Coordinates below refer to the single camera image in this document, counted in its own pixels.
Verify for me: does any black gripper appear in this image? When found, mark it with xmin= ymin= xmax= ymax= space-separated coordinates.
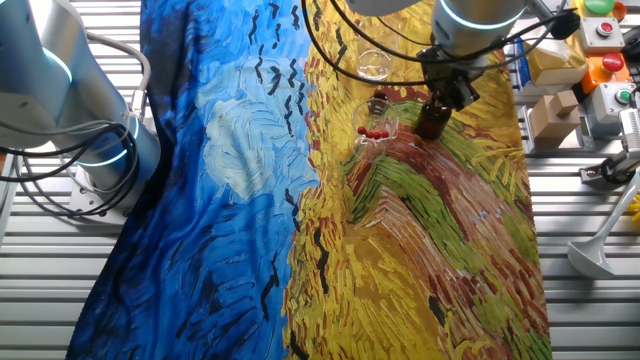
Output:
xmin=420 ymin=49 xmax=482 ymax=113

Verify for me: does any clear beaker with liquid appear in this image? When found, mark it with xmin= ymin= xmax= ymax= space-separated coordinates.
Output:
xmin=355 ymin=13 xmax=403 ymax=84

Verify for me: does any clear dropper beaker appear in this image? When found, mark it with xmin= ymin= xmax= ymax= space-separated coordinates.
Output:
xmin=350 ymin=96 xmax=401 ymax=162

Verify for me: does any brown glass bottle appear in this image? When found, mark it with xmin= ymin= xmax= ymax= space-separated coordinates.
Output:
xmin=413 ymin=95 xmax=454 ymax=142

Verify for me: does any small cardboard box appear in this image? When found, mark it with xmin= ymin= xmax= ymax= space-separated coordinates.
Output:
xmin=528 ymin=94 xmax=581 ymax=142

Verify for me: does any tissue paper pack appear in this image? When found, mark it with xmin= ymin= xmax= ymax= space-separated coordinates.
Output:
xmin=513 ymin=37 xmax=590 ymax=97

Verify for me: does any small wooden block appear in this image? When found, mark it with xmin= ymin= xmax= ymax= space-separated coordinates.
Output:
xmin=549 ymin=89 xmax=581 ymax=117

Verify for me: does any orange box red button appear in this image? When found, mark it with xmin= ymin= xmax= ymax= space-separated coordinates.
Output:
xmin=579 ymin=52 xmax=633 ymax=96

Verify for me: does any grey box red button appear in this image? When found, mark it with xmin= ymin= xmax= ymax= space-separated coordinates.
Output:
xmin=573 ymin=17 xmax=627 ymax=56

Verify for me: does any grey box green button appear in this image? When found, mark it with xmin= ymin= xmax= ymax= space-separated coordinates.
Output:
xmin=583 ymin=82 xmax=637 ymax=125

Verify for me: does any yellow box green button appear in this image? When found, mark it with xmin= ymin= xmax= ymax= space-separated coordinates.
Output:
xmin=574 ymin=0 xmax=617 ymax=22

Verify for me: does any painted wheatfield print cloth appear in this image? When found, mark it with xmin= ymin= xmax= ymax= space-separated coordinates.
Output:
xmin=64 ymin=0 xmax=554 ymax=360

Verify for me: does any silver bracket with black connector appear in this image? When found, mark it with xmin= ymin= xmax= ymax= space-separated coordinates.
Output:
xmin=527 ymin=0 xmax=582 ymax=42

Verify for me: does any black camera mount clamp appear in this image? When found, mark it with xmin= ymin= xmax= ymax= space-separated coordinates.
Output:
xmin=578 ymin=148 xmax=640 ymax=187

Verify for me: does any silver depth camera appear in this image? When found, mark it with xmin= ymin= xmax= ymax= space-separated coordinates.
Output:
xmin=618 ymin=107 xmax=640 ymax=154

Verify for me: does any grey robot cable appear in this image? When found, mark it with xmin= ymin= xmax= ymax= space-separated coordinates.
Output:
xmin=83 ymin=30 xmax=153 ymax=124

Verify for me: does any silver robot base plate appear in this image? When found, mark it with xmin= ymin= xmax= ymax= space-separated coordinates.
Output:
xmin=66 ymin=164 xmax=132 ymax=227

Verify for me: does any black base cable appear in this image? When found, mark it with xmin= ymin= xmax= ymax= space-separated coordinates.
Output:
xmin=0 ymin=117 xmax=142 ymax=220

